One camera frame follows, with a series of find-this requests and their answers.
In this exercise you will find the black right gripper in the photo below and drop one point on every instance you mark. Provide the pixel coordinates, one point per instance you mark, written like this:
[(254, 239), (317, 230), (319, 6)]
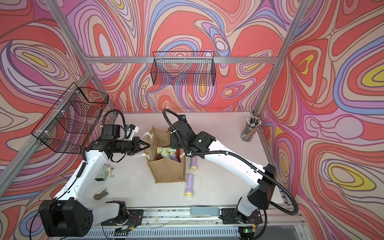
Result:
[(173, 142)]

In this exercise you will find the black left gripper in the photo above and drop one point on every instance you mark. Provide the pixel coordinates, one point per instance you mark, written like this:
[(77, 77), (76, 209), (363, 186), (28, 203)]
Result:
[(136, 142)]

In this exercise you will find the green flashlight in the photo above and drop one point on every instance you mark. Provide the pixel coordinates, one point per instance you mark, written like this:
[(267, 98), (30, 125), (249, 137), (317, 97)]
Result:
[(162, 149), (166, 155)]

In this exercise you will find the brown burlap tote bag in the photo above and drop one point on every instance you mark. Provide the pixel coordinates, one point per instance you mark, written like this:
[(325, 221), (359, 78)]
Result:
[(163, 170)]

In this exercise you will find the purple flashlight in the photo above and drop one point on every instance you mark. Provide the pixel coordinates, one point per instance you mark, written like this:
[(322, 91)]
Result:
[(189, 185), (194, 164), (174, 156)]

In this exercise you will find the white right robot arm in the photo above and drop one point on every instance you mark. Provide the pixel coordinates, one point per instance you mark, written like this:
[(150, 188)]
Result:
[(261, 179)]

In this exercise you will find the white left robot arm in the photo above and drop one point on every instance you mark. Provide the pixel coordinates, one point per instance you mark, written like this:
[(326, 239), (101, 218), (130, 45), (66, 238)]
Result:
[(67, 214)]

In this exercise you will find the green pencil sharpener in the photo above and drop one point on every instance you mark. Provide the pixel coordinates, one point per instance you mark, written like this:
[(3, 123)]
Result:
[(104, 173)]

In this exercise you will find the grey clip on table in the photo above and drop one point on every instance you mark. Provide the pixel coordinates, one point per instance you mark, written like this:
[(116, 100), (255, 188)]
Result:
[(102, 194)]

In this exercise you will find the metal cup with pencils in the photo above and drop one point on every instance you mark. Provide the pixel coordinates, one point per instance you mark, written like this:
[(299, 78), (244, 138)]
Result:
[(252, 124)]

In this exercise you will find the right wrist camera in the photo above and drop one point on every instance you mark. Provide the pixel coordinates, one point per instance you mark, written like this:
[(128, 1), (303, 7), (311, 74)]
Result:
[(183, 118)]

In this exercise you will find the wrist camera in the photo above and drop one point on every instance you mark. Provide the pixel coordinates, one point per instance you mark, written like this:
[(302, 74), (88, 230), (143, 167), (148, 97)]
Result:
[(115, 132), (183, 118)]

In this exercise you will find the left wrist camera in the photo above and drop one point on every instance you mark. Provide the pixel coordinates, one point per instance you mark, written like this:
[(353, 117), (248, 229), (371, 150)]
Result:
[(115, 132)]

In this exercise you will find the black wire basket back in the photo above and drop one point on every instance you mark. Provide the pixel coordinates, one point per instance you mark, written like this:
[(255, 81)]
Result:
[(183, 68)]

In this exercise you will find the black wire basket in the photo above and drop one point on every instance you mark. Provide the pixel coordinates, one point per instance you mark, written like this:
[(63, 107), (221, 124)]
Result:
[(183, 68), (71, 120)]

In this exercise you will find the black wire basket left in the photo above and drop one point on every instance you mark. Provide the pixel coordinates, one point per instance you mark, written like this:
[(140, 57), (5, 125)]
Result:
[(71, 120)]

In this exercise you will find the aluminium frame post left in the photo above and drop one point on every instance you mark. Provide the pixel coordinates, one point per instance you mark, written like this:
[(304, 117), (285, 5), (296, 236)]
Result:
[(68, 33)]

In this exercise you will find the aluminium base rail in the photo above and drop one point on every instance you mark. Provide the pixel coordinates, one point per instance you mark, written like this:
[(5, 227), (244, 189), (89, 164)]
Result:
[(179, 224)]

